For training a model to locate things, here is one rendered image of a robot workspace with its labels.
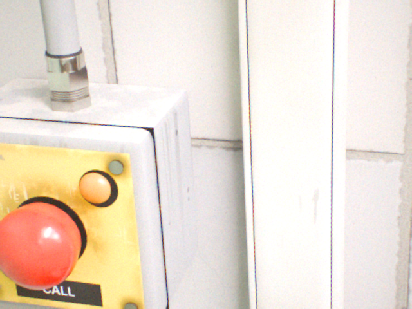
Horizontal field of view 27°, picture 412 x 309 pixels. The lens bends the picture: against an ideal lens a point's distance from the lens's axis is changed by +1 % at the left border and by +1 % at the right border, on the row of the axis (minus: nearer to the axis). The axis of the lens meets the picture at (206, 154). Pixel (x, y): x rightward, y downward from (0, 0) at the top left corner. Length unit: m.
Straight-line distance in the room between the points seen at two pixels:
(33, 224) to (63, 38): 0.09
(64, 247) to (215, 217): 0.11
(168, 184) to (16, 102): 0.09
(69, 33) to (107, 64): 0.05
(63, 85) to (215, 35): 0.08
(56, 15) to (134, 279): 0.13
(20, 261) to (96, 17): 0.13
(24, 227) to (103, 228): 0.04
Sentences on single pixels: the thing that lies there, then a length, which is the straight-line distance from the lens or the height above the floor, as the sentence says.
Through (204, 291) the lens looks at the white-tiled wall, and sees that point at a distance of 0.50.
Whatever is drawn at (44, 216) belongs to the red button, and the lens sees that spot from 0.39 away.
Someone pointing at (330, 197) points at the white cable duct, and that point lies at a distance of 0.43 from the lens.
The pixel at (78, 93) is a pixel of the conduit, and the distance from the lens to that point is 0.42.
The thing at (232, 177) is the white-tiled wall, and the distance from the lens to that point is 0.45.
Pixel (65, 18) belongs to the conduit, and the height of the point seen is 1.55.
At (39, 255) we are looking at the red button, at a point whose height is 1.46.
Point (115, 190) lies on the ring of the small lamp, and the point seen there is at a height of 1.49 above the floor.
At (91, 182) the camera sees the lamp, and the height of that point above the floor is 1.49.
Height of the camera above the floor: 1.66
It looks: 25 degrees down
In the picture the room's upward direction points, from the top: 3 degrees counter-clockwise
